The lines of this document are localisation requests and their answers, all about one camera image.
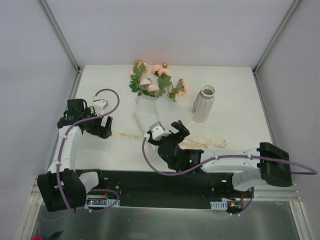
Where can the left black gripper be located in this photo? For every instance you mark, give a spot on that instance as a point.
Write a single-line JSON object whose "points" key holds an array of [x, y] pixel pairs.
{"points": [[99, 127]]}

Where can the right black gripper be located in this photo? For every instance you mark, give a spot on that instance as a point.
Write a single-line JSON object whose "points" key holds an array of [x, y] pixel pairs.
{"points": [[167, 137]]}

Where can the cream printed ribbon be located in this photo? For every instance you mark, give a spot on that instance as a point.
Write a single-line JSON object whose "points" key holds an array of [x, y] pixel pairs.
{"points": [[189, 142]]}

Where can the pink flower bouquet white wrap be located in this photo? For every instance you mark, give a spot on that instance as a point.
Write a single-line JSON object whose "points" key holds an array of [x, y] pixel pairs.
{"points": [[157, 96]]}

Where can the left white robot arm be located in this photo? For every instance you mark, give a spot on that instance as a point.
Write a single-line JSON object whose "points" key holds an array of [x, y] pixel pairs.
{"points": [[61, 187]]}

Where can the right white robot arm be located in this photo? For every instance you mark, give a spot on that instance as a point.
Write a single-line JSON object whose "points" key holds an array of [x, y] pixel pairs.
{"points": [[265, 165]]}

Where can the white ribbed ceramic vase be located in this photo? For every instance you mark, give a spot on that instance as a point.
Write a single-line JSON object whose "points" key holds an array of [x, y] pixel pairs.
{"points": [[203, 103]]}

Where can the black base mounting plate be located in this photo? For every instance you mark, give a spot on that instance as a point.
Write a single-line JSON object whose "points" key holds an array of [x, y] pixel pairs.
{"points": [[188, 204]]}

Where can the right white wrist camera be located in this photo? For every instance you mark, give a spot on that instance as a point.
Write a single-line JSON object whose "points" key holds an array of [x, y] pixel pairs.
{"points": [[157, 131]]}

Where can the left white cable duct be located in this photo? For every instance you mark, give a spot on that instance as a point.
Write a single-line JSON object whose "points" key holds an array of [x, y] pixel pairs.
{"points": [[101, 203]]}

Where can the white cable duct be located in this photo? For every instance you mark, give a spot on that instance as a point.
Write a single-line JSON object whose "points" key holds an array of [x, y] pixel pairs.
{"points": [[101, 203], [225, 205]]}

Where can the right white cable duct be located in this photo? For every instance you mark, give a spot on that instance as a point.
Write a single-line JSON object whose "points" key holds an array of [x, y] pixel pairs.
{"points": [[225, 205]]}

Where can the left aluminium frame post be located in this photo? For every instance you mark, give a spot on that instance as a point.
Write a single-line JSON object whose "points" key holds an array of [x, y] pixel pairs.
{"points": [[59, 34]]}

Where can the aluminium frame post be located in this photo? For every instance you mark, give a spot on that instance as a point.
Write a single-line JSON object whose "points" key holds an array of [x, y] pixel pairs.
{"points": [[277, 34], [59, 34]]}

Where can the right aluminium frame post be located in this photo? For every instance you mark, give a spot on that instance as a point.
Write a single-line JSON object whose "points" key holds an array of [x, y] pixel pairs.
{"points": [[277, 34]]}

